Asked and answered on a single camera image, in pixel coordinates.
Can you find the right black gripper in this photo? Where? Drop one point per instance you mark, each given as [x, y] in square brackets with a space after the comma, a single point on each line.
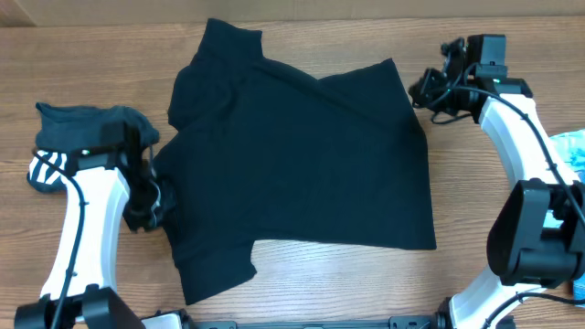
[432, 87]

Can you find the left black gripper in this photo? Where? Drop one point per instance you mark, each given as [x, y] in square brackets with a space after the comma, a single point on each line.
[135, 221]

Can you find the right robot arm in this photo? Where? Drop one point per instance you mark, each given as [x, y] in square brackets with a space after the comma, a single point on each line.
[537, 240]

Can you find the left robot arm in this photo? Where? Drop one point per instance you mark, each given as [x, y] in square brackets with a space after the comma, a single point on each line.
[106, 183]

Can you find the folded black shirt white letters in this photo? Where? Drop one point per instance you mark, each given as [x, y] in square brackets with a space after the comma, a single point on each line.
[68, 129]

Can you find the blue denim garment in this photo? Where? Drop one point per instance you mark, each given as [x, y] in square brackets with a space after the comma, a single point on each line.
[578, 288]

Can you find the plain black t-shirt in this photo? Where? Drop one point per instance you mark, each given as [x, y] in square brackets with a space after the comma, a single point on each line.
[263, 150]

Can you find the light blue garment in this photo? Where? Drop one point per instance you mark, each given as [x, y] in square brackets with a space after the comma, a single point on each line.
[571, 148]

